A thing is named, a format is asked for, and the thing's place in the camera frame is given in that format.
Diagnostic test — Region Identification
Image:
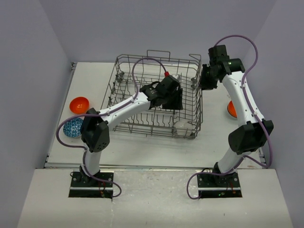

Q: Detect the red patterned white bowl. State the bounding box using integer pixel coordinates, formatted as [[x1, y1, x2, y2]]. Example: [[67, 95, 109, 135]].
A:
[[63, 118, 83, 138]]

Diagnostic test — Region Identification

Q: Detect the large orange bowl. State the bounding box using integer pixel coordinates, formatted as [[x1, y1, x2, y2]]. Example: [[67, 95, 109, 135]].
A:
[[69, 96, 90, 114]]

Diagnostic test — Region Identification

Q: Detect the small orange bowl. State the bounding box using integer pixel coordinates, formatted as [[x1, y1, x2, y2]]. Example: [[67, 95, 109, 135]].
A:
[[227, 101, 237, 118]]

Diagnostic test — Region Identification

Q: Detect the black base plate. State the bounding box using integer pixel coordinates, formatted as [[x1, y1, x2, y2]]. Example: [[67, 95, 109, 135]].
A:
[[197, 168, 240, 189], [70, 171, 114, 190]]

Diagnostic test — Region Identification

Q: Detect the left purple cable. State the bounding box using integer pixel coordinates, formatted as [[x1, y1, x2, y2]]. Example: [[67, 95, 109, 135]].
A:
[[57, 58, 171, 197]]

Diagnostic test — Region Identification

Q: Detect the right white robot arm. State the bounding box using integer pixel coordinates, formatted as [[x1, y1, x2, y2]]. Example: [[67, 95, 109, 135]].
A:
[[199, 59, 274, 187]]

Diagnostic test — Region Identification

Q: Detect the small white bowl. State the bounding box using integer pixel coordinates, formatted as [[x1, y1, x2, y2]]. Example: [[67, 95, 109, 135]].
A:
[[174, 120, 192, 136]]

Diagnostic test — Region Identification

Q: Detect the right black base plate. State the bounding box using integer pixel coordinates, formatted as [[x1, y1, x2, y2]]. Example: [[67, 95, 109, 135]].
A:
[[197, 168, 240, 189]]

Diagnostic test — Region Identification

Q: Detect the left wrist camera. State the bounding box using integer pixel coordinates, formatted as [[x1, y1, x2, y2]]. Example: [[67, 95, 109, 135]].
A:
[[155, 71, 181, 96]]

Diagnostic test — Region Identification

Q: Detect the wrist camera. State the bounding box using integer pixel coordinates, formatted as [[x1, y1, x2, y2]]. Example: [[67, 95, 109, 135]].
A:
[[155, 71, 181, 96], [208, 45, 230, 67]]

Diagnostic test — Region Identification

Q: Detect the purple cable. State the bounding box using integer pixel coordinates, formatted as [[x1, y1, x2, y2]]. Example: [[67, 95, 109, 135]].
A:
[[187, 34, 273, 200], [57, 58, 171, 197]]

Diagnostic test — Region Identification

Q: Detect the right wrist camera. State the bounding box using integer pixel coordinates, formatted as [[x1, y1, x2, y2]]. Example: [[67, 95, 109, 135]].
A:
[[208, 45, 230, 67]]

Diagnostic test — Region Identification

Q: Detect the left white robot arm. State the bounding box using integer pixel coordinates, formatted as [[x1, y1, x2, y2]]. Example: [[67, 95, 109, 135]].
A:
[[81, 84, 182, 187]]

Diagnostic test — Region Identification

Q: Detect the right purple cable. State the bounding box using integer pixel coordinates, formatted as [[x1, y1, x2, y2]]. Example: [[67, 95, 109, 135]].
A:
[[187, 34, 273, 200]]

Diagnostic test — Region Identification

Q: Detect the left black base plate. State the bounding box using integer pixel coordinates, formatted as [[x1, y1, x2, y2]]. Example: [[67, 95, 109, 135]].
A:
[[70, 171, 114, 190]]

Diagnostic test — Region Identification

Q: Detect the grey wire dish rack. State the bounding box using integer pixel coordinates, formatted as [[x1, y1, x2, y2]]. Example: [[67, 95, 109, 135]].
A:
[[101, 50, 203, 139]]

